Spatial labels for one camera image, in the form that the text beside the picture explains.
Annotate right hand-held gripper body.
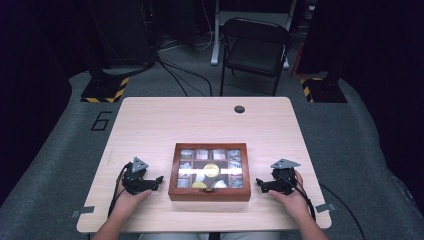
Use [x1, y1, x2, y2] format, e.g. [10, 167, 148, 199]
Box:
[270, 157, 301, 197]

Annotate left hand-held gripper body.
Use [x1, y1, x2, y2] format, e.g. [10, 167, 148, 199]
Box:
[121, 156, 160, 196]

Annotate wooden box with glass lid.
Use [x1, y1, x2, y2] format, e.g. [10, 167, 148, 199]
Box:
[168, 142, 252, 203]

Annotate person's left hand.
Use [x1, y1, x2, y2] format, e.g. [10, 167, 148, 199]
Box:
[114, 187, 153, 218]

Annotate person's right hand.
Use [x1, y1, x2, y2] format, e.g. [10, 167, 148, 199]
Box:
[267, 170, 312, 221]

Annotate grey tape piece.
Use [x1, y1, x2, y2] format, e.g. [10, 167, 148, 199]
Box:
[314, 202, 337, 214]
[70, 205, 96, 219]

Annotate striped black stand base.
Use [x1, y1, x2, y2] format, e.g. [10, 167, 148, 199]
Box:
[299, 73, 348, 104]
[80, 68, 130, 104]

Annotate black folding chair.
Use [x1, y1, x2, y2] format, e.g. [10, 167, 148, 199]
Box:
[219, 17, 293, 98]

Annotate left hand-held gripper cable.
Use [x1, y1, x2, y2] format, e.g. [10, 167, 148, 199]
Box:
[107, 161, 134, 218]

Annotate hand-held gripper cable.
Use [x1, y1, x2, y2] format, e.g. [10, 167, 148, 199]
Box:
[278, 173, 317, 222]
[107, 161, 134, 218]

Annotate right hand-held gripper cable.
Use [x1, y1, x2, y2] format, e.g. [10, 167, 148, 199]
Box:
[278, 173, 317, 222]

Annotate black cable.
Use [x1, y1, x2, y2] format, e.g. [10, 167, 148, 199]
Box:
[319, 182, 367, 240]

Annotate black floor cables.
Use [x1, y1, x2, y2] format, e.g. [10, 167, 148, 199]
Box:
[155, 54, 214, 98]

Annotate white floor cables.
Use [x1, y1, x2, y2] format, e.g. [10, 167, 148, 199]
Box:
[158, 0, 215, 53]

